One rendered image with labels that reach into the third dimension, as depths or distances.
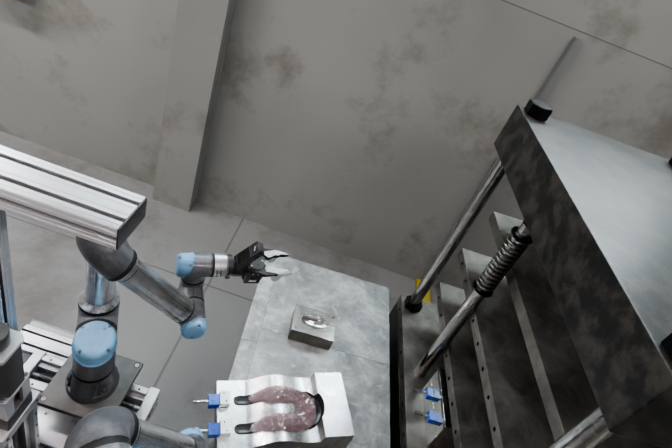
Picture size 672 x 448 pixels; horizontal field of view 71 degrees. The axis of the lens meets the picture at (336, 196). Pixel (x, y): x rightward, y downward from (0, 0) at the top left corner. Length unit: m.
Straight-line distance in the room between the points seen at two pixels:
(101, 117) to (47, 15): 0.75
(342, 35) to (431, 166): 1.11
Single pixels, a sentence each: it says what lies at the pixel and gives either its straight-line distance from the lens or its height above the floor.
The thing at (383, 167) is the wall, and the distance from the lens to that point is 3.46.
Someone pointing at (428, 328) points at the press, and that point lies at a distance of 2.64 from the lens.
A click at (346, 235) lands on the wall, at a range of 3.85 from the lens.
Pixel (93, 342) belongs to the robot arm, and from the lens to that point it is 1.58.
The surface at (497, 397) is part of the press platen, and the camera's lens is 1.86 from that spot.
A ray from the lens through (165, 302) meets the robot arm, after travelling 1.41.
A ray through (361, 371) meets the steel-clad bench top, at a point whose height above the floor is 0.80.
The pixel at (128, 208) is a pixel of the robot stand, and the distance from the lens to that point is 0.81.
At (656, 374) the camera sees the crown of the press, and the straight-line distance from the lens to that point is 1.18.
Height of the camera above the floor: 2.56
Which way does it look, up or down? 34 degrees down
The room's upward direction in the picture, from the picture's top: 23 degrees clockwise
